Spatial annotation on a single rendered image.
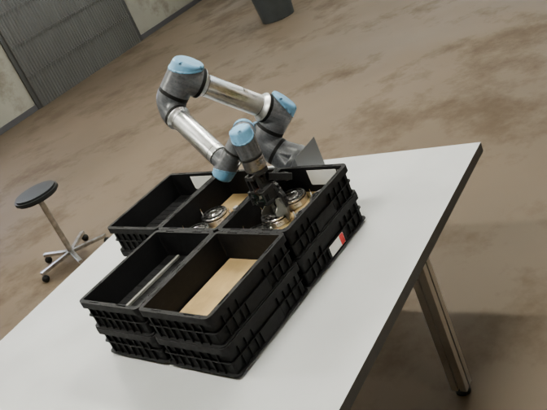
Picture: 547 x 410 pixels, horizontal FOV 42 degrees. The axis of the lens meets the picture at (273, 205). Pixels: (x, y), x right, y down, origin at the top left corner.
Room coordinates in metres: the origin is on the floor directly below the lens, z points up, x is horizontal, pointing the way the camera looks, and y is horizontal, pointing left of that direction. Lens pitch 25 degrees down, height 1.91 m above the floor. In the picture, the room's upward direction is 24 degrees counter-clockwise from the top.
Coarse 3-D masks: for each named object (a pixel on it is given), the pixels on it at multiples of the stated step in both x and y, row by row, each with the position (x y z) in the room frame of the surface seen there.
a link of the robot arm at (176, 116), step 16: (160, 96) 2.55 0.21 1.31; (160, 112) 2.54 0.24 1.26; (176, 112) 2.50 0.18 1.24; (176, 128) 2.48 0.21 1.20; (192, 128) 2.42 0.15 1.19; (192, 144) 2.39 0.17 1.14; (208, 144) 2.33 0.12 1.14; (208, 160) 2.31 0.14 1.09; (224, 160) 2.24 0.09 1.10; (240, 160) 2.24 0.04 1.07; (224, 176) 2.24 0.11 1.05
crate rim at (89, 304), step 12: (204, 240) 2.08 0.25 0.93; (132, 252) 2.23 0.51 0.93; (192, 252) 2.04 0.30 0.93; (120, 264) 2.18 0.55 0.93; (180, 264) 1.99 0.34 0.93; (108, 276) 2.14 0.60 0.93; (168, 276) 1.95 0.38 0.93; (96, 288) 2.09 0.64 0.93; (156, 288) 1.91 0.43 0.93; (84, 300) 2.04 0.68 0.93; (144, 300) 1.87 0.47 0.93; (120, 312) 1.90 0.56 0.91; (132, 312) 1.86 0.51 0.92
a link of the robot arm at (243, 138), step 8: (232, 128) 2.18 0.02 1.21; (240, 128) 2.15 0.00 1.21; (248, 128) 2.14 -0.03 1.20; (232, 136) 2.14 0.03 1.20; (240, 136) 2.13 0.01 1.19; (248, 136) 2.13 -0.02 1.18; (240, 144) 2.13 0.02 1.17; (248, 144) 2.12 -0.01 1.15; (256, 144) 2.14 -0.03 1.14; (240, 152) 2.13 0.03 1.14; (248, 152) 2.12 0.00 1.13; (256, 152) 2.13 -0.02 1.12; (248, 160) 2.13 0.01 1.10
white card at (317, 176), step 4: (308, 172) 2.29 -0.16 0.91; (312, 172) 2.28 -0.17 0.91; (316, 172) 2.26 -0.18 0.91; (320, 172) 2.25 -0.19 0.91; (324, 172) 2.24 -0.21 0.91; (328, 172) 2.23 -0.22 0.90; (332, 172) 2.21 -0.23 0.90; (312, 176) 2.28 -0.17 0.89; (316, 176) 2.27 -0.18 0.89; (320, 176) 2.26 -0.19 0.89; (324, 176) 2.24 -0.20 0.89; (328, 176) 2.23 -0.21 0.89; (332, 176) 2.22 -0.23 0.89; (312, 180) 2.29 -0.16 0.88; (316, 180) 2.27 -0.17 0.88; (320, 180) 2.26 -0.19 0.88; (324, 180) 2.25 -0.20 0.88; (328, 180) 2.24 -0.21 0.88; (316, 184) 2.28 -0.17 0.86; (320, 184) 2.27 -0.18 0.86; (324, 184) 2.25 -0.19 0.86
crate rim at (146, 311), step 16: (208, 240) 2.07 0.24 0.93; (192, 256) 2.01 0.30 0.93; (272, 256) 1.84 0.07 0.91; (176, 272) 1.96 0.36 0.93; (256, 272) 1.78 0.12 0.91; (160, 288) 1.90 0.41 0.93; (240, 288) 1.72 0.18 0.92; (144, 304) 1.85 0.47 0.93; (224, 304) 1.67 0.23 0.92; (176, 320) 1.72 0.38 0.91; (192, 320) 1.67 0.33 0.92; (208, 320) 1.63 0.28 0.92
